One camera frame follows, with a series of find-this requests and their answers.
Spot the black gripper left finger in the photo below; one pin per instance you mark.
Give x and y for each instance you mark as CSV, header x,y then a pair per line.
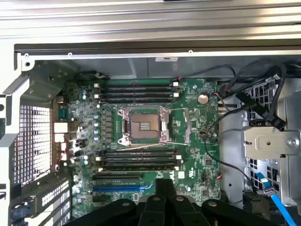
x,y
150,212

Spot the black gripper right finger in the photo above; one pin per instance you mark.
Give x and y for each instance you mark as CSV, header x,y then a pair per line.
x,y
181,212

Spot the long black expansion slot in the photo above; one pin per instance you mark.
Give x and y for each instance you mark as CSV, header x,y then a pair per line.
x,y
117,176

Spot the short black expansion slot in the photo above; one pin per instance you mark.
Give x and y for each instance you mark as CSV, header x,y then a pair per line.
x,y
98,199

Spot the green motherboard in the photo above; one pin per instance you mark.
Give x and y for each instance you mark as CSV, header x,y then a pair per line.
x,y
195,150

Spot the silver locking lever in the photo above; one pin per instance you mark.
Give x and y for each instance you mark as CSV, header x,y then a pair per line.
x,y
141,146

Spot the silver CPU socket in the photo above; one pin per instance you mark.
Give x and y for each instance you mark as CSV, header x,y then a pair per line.
x,y
143,124

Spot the metal disk bay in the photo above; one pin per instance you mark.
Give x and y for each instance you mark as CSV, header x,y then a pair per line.
x,y
270,143

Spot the silver coin battery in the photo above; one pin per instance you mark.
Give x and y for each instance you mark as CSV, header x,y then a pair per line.
x,y
203,99

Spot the grey metal PC case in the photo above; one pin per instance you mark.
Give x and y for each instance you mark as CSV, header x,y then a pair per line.
x,y
117,68

